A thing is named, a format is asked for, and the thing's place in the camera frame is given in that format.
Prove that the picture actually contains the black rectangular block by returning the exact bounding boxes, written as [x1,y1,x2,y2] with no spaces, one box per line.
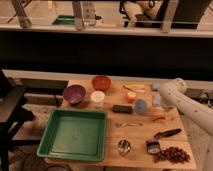
[112,105,133,114]

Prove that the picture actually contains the light blue folded cloth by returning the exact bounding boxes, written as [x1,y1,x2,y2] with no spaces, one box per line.
[152,94,161,107]

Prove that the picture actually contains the silver fork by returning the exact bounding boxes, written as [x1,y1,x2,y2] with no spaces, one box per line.
[116,122,143,128]

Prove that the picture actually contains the red bowl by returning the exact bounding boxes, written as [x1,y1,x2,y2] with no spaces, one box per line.
[92,75,111,91]

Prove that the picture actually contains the small black metal container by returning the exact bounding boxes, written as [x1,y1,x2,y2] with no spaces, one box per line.
[146,140,161,155]

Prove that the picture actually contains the orange fruit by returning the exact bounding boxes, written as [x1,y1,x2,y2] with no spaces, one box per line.
[126,92,136,103]

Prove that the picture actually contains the purple bowl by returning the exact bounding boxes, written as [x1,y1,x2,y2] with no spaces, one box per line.
[63,84,86,105]

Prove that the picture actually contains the green plastic tray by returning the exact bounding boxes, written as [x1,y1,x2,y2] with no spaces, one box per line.
[37,109,107,162]

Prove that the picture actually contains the white plastic cup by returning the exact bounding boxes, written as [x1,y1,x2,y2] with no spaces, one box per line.
[90,91,105,108]

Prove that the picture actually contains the wooden spoon utensil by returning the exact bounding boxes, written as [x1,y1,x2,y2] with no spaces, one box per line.
[124,84,145,93]

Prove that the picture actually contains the orange red pepper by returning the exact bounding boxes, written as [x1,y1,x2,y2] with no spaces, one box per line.
[151,115,166,121]

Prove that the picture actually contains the dark side table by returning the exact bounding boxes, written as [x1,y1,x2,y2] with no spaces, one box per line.
[0,69,39,171]

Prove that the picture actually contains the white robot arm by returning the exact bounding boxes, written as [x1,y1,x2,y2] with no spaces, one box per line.
[158,78,213,171]

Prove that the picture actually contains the silver measuring cup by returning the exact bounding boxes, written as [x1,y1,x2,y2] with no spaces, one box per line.
[118,139,131,156]

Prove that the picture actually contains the bunch of dark grapes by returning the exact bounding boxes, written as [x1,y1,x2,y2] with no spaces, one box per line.
[153,147,190,163]

